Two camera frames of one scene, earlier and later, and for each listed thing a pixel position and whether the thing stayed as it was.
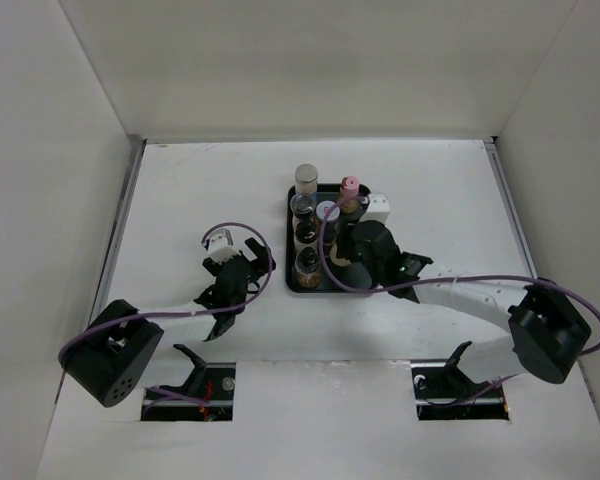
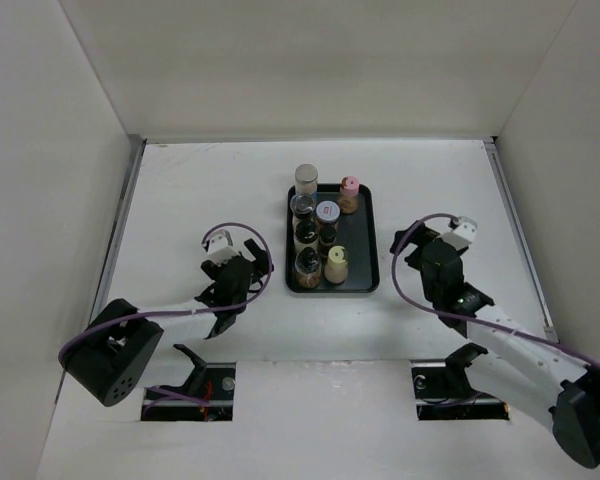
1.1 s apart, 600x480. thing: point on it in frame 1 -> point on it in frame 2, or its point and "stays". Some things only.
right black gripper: [346, 239] -> [419, 233]
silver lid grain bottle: [306, 179] stays
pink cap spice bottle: [349, 194] stays
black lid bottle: [307, 264] stays
